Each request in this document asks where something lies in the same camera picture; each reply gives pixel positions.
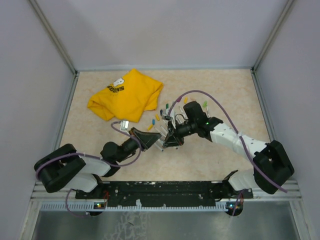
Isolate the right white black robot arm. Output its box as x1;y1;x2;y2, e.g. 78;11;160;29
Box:
161;101;295;198

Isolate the yellow printed t-shirt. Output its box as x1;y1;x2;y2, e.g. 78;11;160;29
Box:
87;68;164;123

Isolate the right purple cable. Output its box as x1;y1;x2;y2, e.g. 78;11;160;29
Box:
167;89;288;217

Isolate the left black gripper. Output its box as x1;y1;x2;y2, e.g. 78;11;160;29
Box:
116;127;162;163

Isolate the blue cap whiteboard marker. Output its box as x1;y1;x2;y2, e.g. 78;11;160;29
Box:
156;144;164;152

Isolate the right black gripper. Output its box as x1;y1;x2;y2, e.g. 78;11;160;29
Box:
163;118;197;147

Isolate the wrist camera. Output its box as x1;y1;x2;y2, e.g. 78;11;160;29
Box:
161;108;183;128
119;120;130;132

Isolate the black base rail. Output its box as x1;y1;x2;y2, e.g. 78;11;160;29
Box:
75;179;253;215

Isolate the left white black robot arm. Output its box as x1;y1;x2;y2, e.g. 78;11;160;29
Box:
34;127;162;199

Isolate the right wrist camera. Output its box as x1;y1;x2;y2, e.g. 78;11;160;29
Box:
161;108;183;128

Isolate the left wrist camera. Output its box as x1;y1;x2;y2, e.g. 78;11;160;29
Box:
119;120;130;132

